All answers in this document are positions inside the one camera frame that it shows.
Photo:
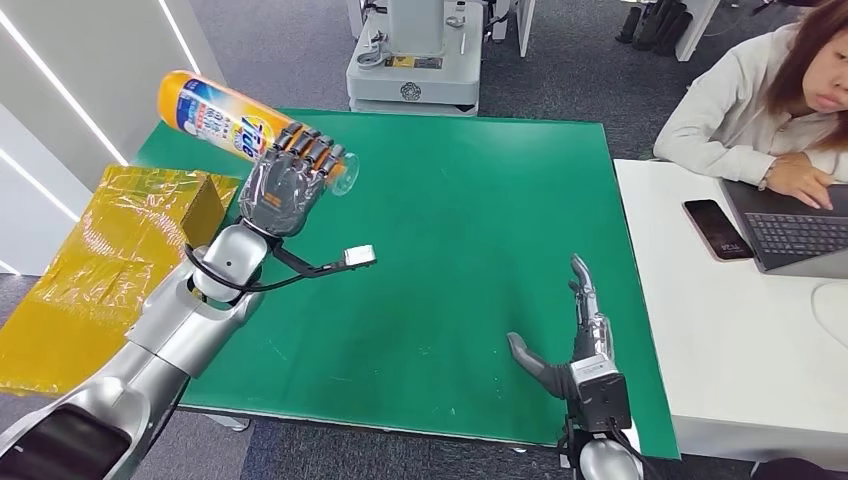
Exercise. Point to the person's hand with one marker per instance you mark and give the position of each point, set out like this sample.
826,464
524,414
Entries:
798,179

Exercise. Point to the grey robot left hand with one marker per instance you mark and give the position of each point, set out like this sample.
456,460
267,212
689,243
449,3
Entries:
281,192

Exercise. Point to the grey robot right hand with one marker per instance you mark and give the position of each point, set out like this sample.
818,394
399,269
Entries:
586,344

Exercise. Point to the orange detergent bottle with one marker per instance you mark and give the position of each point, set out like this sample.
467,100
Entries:
212,116

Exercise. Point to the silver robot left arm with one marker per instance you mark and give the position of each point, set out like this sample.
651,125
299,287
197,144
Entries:
166,331

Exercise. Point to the grey white robot base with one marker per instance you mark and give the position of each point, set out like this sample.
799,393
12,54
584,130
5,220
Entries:
414,69

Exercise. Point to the grey laptop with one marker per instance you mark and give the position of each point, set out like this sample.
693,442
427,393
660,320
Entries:
795,235

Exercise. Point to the black smartphone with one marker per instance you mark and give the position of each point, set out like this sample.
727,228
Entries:
717,229

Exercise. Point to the person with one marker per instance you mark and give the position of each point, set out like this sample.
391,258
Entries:
729,99

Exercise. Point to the white round object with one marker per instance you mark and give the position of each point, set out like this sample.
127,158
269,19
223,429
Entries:
836,314

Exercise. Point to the yellow taped cardboard box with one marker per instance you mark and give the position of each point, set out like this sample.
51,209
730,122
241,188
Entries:
99,265

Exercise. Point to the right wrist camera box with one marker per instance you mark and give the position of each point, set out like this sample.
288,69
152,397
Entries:
599,394

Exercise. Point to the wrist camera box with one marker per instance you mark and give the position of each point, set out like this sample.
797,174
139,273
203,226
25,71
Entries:
360,256
599,394

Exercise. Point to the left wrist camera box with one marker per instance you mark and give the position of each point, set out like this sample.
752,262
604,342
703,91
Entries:
360,256

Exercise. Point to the white desk frame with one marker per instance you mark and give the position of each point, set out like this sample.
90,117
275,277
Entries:
696,26

